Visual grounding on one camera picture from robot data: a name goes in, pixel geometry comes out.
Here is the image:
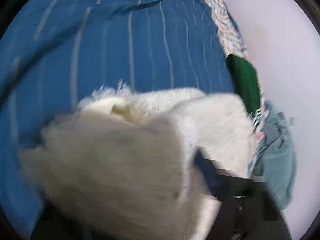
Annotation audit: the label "blue striped plaid bedsheet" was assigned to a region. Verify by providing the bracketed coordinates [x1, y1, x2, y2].
[1, 0, 247, 239]

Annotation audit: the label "green striped folded garment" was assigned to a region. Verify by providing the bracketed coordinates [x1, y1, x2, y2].
[226, 54, 261, 119]

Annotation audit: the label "white fluffy sweater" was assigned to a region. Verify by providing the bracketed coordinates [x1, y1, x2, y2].
[20, 85, 256, 239]

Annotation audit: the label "teal blue blanket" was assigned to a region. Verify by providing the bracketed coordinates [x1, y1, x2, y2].
[252, 100, 297, 210]

